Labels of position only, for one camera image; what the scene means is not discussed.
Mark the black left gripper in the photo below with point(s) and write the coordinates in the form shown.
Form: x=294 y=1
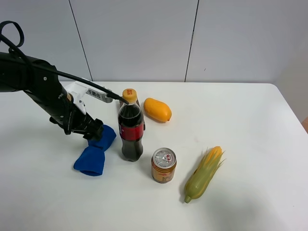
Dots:
x=68 y=117

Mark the blue cloth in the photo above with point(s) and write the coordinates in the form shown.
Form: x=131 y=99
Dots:
x=92 y=159

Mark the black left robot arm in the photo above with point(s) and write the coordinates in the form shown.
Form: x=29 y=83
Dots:
x=47 y=92

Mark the cola bottle with yellow cap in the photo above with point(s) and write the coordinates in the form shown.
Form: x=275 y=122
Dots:
x=131 y=126

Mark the brown chocolate bar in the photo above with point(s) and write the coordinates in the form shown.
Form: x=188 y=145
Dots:
x=140 y=106

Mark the yellow mango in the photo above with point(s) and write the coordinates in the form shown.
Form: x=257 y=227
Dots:
x=157 y=110

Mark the gold drink can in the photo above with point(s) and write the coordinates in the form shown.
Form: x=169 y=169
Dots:
x=163 y=164

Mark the corn cob with green husk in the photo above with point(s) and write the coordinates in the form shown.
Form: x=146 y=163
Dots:
x=200 y=179

